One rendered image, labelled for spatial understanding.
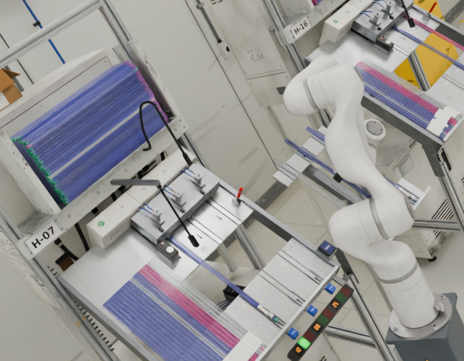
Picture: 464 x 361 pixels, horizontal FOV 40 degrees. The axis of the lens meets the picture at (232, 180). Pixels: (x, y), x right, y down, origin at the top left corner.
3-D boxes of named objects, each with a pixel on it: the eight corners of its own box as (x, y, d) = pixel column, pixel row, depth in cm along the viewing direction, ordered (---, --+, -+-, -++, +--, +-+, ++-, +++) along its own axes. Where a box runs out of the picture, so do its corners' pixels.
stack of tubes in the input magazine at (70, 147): (171, 121, 239) (133, 58, 230) (66, 205, 214) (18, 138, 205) (153, 123, 249) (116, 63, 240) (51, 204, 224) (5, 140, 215)
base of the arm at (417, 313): (457, 291, 192) (435, 243, 186) (447, 338, 179) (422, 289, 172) (397, 296, 203) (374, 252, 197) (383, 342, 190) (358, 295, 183)
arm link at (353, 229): (419, 275, 177) (386, 206, 168) (356, 294, 183) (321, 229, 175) (415, 250, 187) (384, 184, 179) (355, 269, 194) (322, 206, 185)
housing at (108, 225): (195, 177, 257) (196, 155, 246) (106, 258, 233) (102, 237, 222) (181, 167, 260) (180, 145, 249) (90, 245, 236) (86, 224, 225)
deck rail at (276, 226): (338, 273, 235) (341, 264, 230) (334, 276, 234) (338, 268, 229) (192, 167, 259) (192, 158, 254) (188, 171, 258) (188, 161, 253)
